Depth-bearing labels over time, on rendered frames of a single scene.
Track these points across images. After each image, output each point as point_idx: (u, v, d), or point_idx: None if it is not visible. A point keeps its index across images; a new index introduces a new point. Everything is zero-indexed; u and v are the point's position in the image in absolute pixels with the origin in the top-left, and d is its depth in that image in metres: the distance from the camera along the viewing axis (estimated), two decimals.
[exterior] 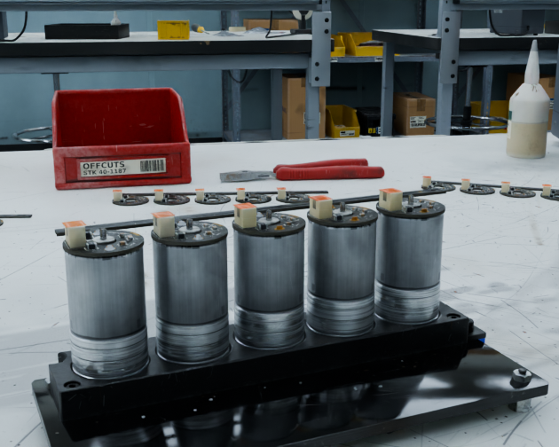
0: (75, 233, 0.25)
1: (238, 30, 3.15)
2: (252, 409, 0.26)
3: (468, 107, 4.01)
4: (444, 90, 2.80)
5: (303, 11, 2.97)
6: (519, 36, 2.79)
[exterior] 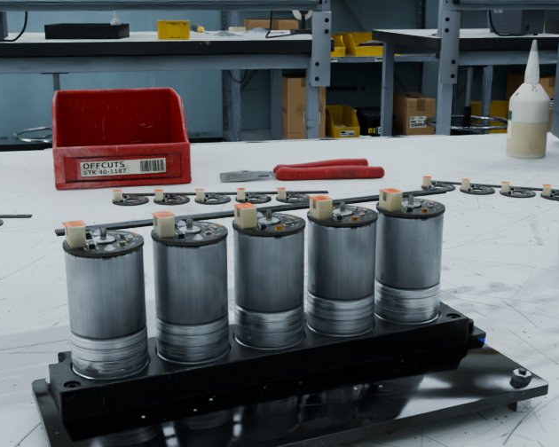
0: (75, 233, 0.25)
1: (238, 30, 3.15)
2: (252, 409, 0.26)
3: (468, 107, 4.01)
4: (444, 90, 2.80)
5: (303, 11, 2.97)
6: (519, 36, 2.79)
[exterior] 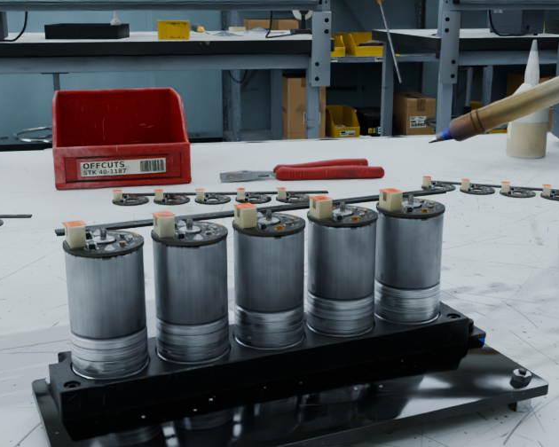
0: (75, 233, 0.25)
1: (238, 30, 3.15)
2: (252, 409, 0.26)
3: (468, 107, 4.01)
4: (444, 90, 2.80)
5: (303, 11, 2.97)
6: (519, 36, 2.79)
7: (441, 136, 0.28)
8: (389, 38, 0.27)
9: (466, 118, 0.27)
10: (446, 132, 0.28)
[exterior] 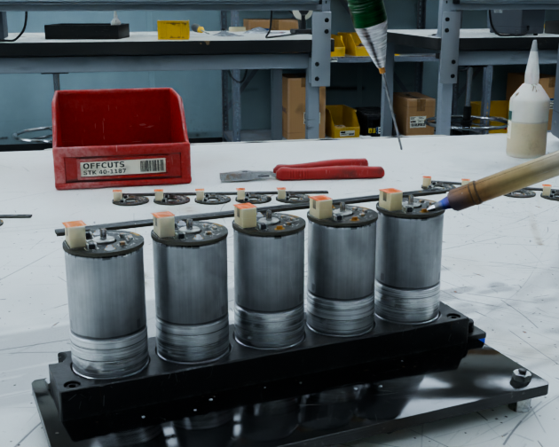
0: (75, 233, 0.25)
1: (238, 30, 3.15)
2: (252, 409, 0.26)
3: (468, 107, 4.01)
4: (444, 90, 2.80)
5: (303, 11, 2.97)
6: (519, 36, 2.79)
7: (439, 205, 0.29)
8: (390, 107, 0.27)
9: (464, 189, 0.28)
10: (444, 202, 0.29)
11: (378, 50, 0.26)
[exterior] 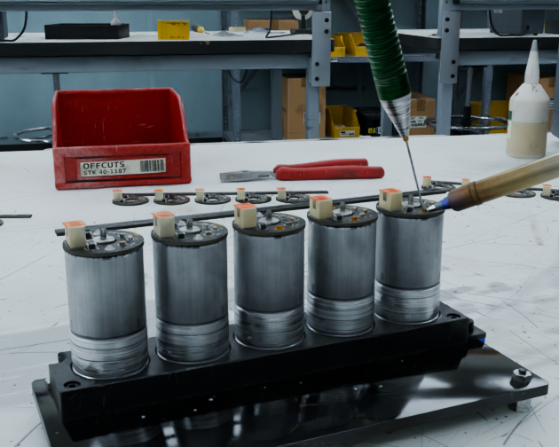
0: (75, 233, 0.25)
1: (238, 30, 3.15)
2: (252, 409, 0.26)
3: (468, 107, 4.01)
4: (444, 90, 2.80)
5: (303, 11, 2.97)
6: (519, 36, 2.79)
7: (439, 205, 0.29)
8: (413, 173, 0.28)
9: (464, 190, 0.28)
10: (444, 202, 0.29)
11: (402, 120, 0.27)
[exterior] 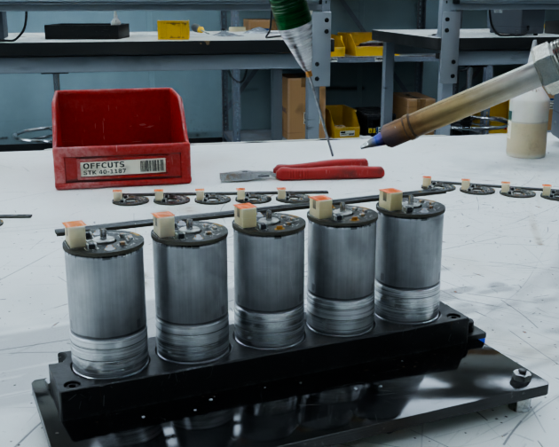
0: (75, 233, 0.25)
1: (238, 30, 3.15)
2: (252, 409, 0.26)
3: None
4: (444, 90, 2.80)
5: None
6: (519, 36, 2.79)
7: (373, 141, 0.27)
8: (318, 112, 0.26)
9: (397, 122, 0.26)
10: (378, 137, 0.27)
11: (303, 52, 0.25)
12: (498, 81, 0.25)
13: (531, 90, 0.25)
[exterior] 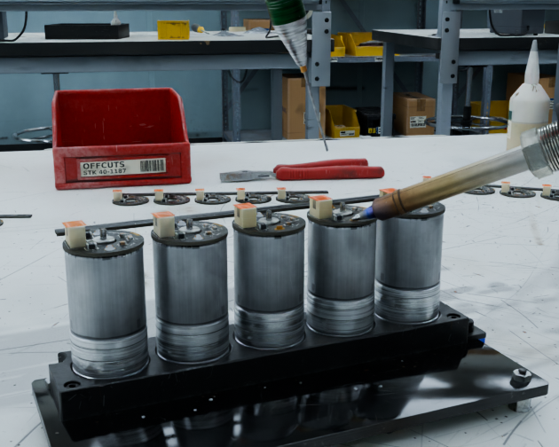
0: (75, 233, 0.25)
1: (238, 30, 3.15)
2: (252, 409, 0.26)
3: (468, 107, 4.01)
4: (444, 90, 2.80)
5: None
6: (519, 36, 2.79)
7: (364, 214, 0.28)
8: (313, 107, 0.26)
9: (389, 198, 0.27)
10: (369, 211, 0.27)
11: (297, 47, 0.25)
12: (487, 163, 0.25)
13: (518, 173, 0.25)
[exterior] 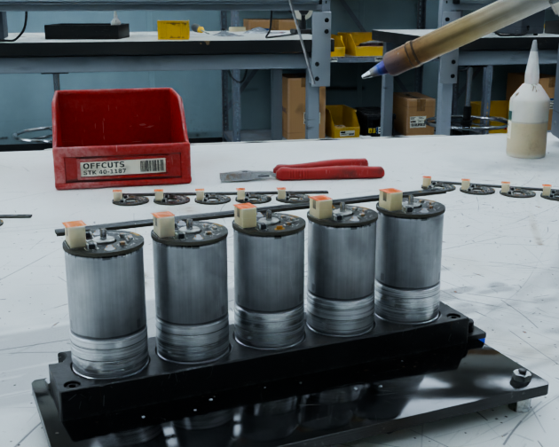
0: (75, 233, 0.25)
1: (238, 30, 3.15)
2: (252, 409, 0.26)
3: (468, 107, 4.01)
4: (444, 90, 2.80)
5: (303, 11, 2.97)
6: (519, 36, 2.79)
7: (374, 69, 0.26)
8: (299, 36, 0.25)
9: (400, 49, 0.26)
10: (381, 66, 0.26)
11: None
12: (504, 2, 0.24)
13: (538, 11, 0.24)
